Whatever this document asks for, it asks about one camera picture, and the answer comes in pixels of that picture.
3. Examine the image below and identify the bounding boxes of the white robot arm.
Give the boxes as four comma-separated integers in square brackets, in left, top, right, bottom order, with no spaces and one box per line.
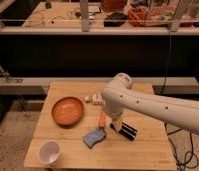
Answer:
[101,73,199,135]

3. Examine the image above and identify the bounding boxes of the orange carrot toy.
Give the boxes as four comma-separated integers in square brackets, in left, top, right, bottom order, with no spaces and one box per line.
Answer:
[98,112,106,128]

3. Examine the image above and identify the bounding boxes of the black striped block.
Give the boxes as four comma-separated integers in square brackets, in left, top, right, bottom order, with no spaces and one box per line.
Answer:
[118,123,137,141]

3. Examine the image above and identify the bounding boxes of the white rectangular box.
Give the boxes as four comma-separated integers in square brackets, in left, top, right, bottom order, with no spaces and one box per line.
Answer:
[92,94,104,105]

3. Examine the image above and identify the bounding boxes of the wooden table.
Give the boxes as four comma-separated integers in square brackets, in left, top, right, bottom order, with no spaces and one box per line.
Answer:
[24,82,176,171]

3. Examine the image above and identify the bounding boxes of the orange plate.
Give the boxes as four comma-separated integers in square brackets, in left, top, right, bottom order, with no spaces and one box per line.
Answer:
[51,97,84,126]

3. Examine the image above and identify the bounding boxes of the white cup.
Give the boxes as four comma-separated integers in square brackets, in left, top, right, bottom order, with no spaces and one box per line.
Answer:
[37,140,61,165]

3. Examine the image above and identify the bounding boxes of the black object on shelf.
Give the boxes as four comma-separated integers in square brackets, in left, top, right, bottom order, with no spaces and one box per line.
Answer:
[103,12,127,27]

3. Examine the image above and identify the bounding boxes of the orange crate on shelf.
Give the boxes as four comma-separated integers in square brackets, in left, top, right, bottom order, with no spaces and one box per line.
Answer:
[127,7,167,27]

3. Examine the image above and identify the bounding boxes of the grey metal rail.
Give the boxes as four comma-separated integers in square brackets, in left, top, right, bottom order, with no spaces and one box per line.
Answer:
[0,77,199,95]

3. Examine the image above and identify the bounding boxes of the black floor cable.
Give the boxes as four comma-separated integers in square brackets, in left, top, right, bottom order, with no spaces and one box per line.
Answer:
[164,123,199,171]

